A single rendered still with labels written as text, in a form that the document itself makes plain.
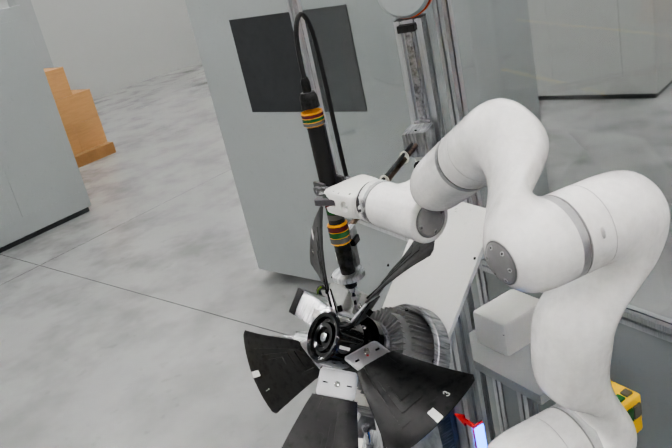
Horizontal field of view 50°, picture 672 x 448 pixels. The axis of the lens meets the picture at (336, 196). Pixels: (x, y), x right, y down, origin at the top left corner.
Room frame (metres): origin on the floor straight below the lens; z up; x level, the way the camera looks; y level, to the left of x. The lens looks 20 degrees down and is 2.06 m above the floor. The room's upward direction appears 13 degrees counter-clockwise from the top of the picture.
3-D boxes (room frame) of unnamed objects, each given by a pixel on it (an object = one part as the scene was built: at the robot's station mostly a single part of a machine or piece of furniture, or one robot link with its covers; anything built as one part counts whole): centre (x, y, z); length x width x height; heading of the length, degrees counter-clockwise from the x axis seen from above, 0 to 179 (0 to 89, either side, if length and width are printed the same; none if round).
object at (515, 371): (1.73, -0.42, 0.84); 0.36 x 0.24 x 0.03; 29
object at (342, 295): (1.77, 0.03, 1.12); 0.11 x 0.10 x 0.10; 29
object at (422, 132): (1.93, -0.27, 1.48); 0.10 x 0.07 x 0.08; 154
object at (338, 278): (1.37, 0.01, 1.43); 0.09 x 0.07 x 0.10; 154
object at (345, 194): (1.27, -0.04, 1.59); 0.11 x 0.10 x 0.07; 29
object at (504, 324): (1.81, -0.41, 0.91); 0.17 x 0.16 x 0.11; 119
